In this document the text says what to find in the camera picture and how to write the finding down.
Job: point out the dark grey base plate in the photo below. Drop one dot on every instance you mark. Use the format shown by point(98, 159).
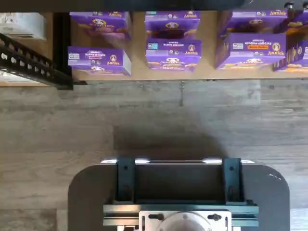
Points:
point(86, 192)

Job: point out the aluminium extrusion rail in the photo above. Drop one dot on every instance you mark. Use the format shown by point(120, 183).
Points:
point(120, 214)

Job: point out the black perforated shelf post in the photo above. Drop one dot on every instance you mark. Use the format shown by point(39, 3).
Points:
point(63, 48)

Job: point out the purple Annie's box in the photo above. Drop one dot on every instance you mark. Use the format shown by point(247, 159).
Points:
point(297, 22)
point(252, 22)
point(250, 51)
point(297, 56)
point(172, 24)
point(101, 24)
point(98, 60)
point(173, 55)

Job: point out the black perforated shelf rail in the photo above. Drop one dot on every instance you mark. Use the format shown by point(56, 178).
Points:
point(31, 65)

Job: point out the white carton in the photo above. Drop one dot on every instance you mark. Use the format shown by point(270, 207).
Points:
point(22, 25)

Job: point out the wooden shelf board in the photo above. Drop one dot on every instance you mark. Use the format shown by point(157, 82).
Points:
point(168, 75)

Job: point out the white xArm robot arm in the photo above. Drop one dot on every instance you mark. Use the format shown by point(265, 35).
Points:
point(185, 222)

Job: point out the black base bracket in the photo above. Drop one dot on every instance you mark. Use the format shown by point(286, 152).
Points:
point(232, 180)
point(125, 180)

